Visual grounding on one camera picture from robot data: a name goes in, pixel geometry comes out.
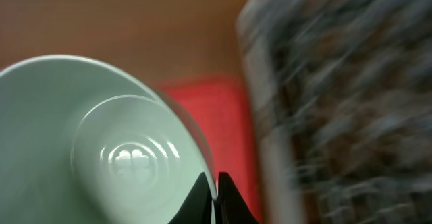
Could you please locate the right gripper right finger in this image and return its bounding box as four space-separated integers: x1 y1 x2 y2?
215 172 259 224

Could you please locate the grey dishwasher rack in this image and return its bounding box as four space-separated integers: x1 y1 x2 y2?
237 0 431 223

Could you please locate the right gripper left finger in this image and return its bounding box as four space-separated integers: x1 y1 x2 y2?
169 173 213 224

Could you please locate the red serving tray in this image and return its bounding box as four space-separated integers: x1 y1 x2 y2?
161 76 263 223

